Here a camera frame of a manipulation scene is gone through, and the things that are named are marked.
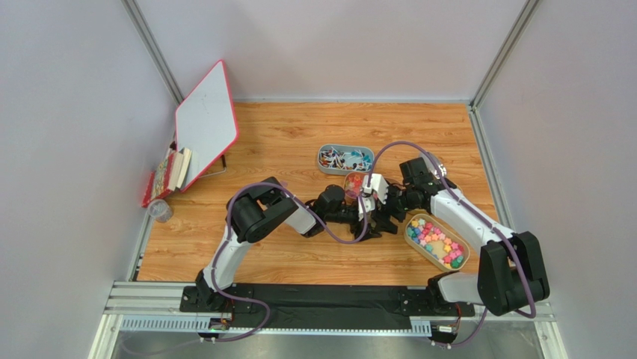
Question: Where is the aluminium frame rail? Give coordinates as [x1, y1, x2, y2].
[102, 280, 556, 336]

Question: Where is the pink tray of gummy candies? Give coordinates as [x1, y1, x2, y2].
[343, 171, 366, 201]

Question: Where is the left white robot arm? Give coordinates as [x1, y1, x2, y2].
[195, 177, 378, 308]

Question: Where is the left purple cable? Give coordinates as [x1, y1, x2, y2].
[199, 181, 369, 343]

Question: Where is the beige tray of star candies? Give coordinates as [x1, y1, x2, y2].
[404, 213, 470, 272]

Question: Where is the clear plastic jar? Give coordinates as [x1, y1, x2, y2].
[360, 209, 378, 232]

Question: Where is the blue tray of lollipops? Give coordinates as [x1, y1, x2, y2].
[316, 144, 375, 176]

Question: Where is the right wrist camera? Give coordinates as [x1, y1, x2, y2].
[361, 173, 389, 204]

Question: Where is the stack of books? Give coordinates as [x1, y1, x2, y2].
[141, 147, 192, 208]

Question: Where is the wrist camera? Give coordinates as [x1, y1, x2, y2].
[357, 196, 376, 221]
[361, 173, 389, 204]

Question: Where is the silver metal scoop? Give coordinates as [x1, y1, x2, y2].
[420, 153, 447, 180]

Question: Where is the purple cable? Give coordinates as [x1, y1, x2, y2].
[199, 181, 369, 343]
[364, 141, 538, 348]

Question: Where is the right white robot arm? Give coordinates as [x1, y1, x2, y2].
[362, 157, 550, 318]

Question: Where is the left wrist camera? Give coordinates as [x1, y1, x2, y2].
[357, 196, 376, 221]

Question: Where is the white board with red edge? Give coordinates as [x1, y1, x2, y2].
[175, 60, 239, 192]

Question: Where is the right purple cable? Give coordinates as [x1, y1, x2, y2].
[364, 141, 538, 348]

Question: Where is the small clear plastic cup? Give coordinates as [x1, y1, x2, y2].
[147, 199, 173, 223]

